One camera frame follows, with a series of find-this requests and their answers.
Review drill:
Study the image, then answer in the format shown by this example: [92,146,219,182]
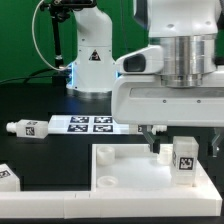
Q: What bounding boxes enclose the white marker base plate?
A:
[48,115,129,135]

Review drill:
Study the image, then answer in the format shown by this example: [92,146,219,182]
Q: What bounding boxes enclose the white L-shaped fence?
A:
[0,146,223,220]

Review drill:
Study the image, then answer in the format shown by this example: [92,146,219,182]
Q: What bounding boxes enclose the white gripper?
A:
[111,75,224,157]

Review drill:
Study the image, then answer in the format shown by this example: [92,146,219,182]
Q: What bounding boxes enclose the white square tabletop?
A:
[90,143,214,192]

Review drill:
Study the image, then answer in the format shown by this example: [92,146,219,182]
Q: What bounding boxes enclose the black cable on table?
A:
[0,68,72,85]

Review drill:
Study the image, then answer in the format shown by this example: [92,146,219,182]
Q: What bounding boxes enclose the black camera stand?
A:
[38,0,97,78]

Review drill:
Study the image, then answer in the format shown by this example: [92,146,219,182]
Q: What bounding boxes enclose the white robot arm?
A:
[67,0,224,152]

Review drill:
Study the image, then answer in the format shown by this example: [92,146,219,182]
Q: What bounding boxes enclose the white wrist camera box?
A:
[115,45,164,75]

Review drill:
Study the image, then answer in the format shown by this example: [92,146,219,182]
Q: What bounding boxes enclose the grey white cable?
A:
[31,0,72,72]

